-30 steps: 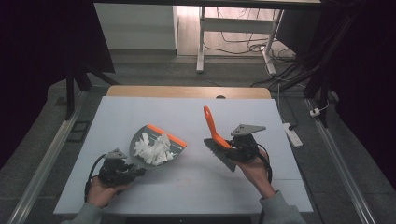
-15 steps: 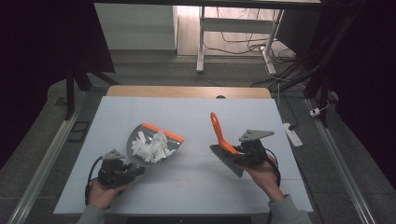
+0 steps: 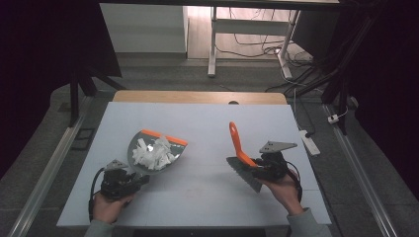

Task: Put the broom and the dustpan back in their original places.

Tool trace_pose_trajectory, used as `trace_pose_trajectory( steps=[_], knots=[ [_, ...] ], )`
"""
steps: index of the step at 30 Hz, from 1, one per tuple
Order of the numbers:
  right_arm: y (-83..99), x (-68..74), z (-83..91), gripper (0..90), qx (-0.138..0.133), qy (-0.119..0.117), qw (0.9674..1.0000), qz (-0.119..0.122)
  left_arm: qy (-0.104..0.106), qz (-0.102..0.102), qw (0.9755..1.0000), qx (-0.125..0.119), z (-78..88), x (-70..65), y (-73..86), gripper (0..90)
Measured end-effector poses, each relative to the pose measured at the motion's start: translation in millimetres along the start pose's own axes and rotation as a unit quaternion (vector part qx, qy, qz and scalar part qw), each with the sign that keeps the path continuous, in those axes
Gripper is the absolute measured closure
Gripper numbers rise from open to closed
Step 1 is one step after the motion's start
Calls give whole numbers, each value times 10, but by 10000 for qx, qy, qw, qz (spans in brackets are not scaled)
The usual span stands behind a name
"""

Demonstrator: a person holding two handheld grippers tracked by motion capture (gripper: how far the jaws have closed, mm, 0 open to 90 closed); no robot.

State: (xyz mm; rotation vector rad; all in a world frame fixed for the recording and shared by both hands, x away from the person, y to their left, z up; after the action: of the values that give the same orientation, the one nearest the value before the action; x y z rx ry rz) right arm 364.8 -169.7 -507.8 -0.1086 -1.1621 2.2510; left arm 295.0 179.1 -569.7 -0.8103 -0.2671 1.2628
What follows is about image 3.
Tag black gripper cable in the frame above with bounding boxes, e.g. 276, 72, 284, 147
286, 160, 304, 203
87, 166, 107, 223

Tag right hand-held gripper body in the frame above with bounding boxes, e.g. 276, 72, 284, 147
255, 140, 298, 183

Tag white foam board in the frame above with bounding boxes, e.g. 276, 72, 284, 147
56, 101, 332, 229

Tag black floor cables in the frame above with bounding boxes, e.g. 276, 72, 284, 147
215, 8, 317, 93

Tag white power strip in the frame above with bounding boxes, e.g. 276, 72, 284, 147
298, 129, 321, 157

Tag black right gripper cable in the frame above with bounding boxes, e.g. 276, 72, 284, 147
286, 160, 304, 203

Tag wooden table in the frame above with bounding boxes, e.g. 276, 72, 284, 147
112, 90, 289, 106

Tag black metal stand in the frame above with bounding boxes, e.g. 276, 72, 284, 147
286, 13, 383, 136

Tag white cabinet panel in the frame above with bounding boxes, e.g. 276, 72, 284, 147
99, 3, 190, 54

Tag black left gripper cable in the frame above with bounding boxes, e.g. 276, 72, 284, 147
87, 166, 107, 223

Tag grey dustpan with orange edge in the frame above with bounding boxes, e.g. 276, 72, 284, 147
126, 128, 189, 175

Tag black floor frame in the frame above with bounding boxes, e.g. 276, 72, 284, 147
70, 126, 97, 152

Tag white desk frame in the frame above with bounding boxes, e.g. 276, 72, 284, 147
207, 5, 301, 80

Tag grey brush with orange handle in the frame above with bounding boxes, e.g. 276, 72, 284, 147
225, 120, 265, 194

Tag person's right hand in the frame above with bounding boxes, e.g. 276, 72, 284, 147
262, 169, 304, 217

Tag aluminium rail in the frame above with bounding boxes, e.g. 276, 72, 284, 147
7, 96, 94, 237
321, 103, 400, 237

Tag pile of white paper scraps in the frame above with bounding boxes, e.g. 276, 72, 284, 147
130, 135, 178, 172

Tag person's left hand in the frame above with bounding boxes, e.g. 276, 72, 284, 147
91, 191, 136, 225

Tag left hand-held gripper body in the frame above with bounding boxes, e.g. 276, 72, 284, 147
99, 159, 142, 202

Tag black tripod stand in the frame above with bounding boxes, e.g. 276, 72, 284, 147
68, 57, 127, 128

